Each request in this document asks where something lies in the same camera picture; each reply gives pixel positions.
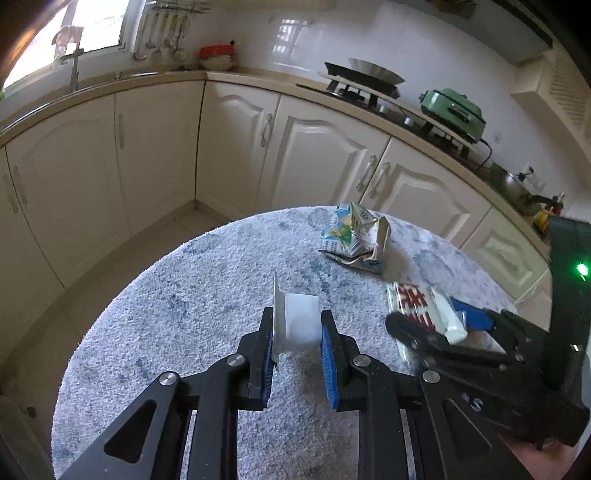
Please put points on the white translucent plastic cup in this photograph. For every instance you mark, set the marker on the white translucent plastic cup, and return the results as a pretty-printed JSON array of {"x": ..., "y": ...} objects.
[{"x": 300, "y": 318}]

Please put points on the row of hanging kitchen utensils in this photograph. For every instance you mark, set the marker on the row of hanging kitchen utensils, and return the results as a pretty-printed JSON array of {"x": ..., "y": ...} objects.
[{"x": 161, "y": 37}]

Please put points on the green electric cooker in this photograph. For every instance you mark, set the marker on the green electric cooker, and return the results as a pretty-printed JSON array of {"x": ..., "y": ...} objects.
[{"x": 455, "y": 110}]

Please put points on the metal wall utensil rack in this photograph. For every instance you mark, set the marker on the metal wall utensil rack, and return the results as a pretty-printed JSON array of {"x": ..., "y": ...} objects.
[{"x": 184, "y": 5}]

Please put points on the grey range hood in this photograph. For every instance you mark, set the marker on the grey range hood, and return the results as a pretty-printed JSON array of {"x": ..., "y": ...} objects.
[{"x": 508, "y": 32}]

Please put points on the steel wok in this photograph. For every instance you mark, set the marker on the steel wok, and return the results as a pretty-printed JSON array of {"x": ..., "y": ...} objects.
[{"x": 376, "y": 71}]

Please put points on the white wall socket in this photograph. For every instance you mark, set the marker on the white wall socket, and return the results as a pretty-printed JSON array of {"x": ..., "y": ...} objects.
[{"x": 532, "y": 177}]

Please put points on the metal sink faucet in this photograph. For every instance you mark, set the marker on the metal sink faucet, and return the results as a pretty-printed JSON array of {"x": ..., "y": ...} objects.
[{"x": 73, "y": 69}]

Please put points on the beige kitchen countertop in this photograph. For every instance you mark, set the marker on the beige kitchen countertop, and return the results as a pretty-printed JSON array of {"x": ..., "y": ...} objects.
[{"x": 138, "y": 76}]

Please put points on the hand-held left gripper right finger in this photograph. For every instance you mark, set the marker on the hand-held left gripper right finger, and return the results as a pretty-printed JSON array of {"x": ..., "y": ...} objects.
[{"x": 330, "y": 369}]

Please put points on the white bowl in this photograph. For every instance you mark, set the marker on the white bowl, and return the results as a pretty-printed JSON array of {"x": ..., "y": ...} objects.
[{"x": 217, "y": 63}]

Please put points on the green yellow carton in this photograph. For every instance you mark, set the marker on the green yellow carton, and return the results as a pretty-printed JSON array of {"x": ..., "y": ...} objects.
[{"x": 355, "y": 235}]

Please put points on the cream lattice door cabinet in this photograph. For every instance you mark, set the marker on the cream lattice door cabinet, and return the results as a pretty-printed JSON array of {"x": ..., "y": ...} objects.
[{"x": 558, "y": 92}]

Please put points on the red white snack package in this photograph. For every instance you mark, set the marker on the red white snack package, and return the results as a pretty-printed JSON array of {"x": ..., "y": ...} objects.
[{"x": 415, "y": 300}]

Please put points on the dark soy sauce bottle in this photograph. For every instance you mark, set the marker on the dark soy sauce bottle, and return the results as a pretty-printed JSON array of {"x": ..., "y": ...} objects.
[{"x": 556, "y": 205}]

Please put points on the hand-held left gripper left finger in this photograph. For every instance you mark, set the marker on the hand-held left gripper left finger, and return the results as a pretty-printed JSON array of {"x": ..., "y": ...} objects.
[{"x": 264, "y": 369}]

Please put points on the pink rag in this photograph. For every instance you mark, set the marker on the pink rag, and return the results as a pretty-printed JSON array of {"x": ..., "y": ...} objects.
[{"x": 67, "y": 34}]

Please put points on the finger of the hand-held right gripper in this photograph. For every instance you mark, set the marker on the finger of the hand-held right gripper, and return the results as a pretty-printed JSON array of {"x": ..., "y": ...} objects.
[
  {"x": 411, "y": 332},
  {"x": 475, "y": 318}
]

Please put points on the black glass gas stove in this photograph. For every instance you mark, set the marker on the black glass gas stove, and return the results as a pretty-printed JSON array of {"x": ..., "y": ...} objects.
[{"x": 392, "y": 110}]

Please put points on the sliding window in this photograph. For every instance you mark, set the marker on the sliding window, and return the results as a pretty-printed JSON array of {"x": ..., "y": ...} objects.
[{"x": 92, "y": 23}]

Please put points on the cream lower kitchen cabinets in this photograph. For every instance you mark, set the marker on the cream lower kitchen cabinets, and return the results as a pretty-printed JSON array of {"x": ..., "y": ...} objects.
[{"x": 152, "y": 147}]

